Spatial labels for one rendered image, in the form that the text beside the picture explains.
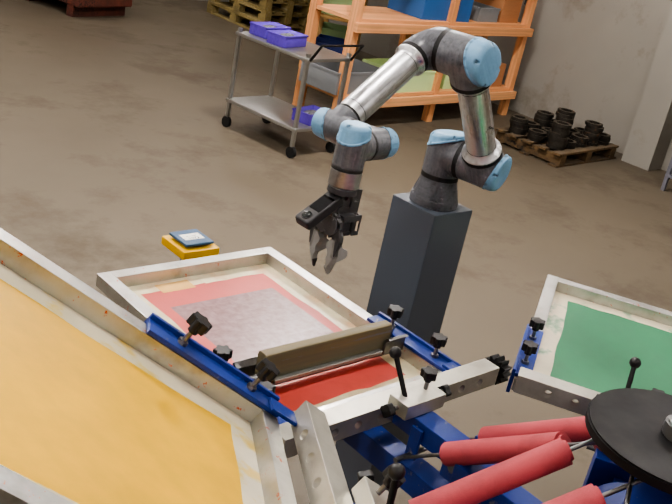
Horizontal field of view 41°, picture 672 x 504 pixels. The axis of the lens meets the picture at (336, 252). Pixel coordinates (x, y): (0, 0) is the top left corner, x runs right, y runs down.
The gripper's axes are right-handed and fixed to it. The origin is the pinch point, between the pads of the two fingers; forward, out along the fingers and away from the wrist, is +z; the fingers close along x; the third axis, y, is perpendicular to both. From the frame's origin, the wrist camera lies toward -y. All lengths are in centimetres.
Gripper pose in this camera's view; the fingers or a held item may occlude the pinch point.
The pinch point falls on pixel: (319, 265)
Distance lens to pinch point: 219.1
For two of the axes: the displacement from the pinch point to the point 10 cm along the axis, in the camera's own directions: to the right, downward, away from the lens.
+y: 7.2, -1.0, 6.9
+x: -6.6, -3.9, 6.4
